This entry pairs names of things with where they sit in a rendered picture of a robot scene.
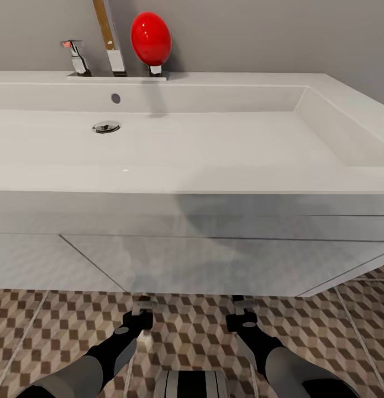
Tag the furniture sink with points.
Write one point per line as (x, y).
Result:
(259, 184)

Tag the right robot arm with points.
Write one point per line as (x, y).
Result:
(288, 374)

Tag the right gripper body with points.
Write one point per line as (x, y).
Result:
(233, 320)

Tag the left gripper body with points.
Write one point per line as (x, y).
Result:
(145, 320)

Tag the robot trunk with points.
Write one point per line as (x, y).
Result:
(191, 384)

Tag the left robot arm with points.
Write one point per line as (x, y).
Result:
(88, 375)

